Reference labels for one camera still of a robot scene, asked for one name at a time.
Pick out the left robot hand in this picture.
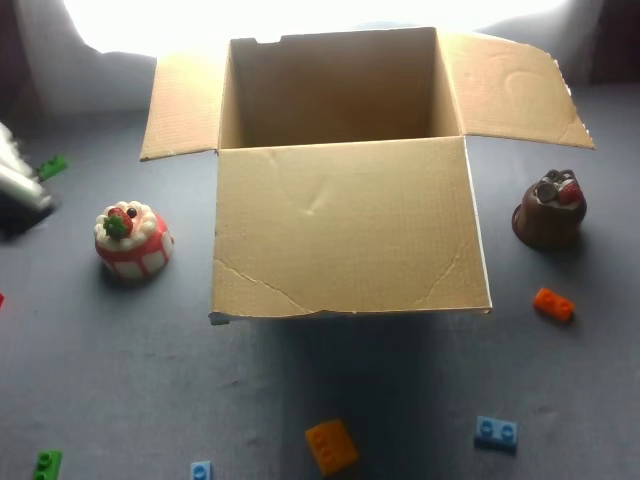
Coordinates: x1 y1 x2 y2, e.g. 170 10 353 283
0 119 59 240

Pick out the pink strawberry toy cake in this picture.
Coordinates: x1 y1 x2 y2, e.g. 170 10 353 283
93 200 175 281

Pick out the brown cardboard box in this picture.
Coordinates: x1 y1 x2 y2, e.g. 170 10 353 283
138 25 597 327

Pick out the chocolate toy cake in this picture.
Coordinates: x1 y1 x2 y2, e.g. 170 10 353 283
510 168 589 250

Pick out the green toy brick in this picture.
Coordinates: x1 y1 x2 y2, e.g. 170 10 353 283
33 153 70 182
32 449 65 480

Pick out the white backdrop sheet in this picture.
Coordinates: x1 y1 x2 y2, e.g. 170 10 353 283
14 0 601 119

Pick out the grey table cloth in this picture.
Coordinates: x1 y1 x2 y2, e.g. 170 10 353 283
0 82 640 480

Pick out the large orange toy brick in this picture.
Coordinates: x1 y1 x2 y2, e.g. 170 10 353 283
304 418 360 476

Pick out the small orange toy brick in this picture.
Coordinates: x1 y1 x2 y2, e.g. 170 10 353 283
532 287 576 324

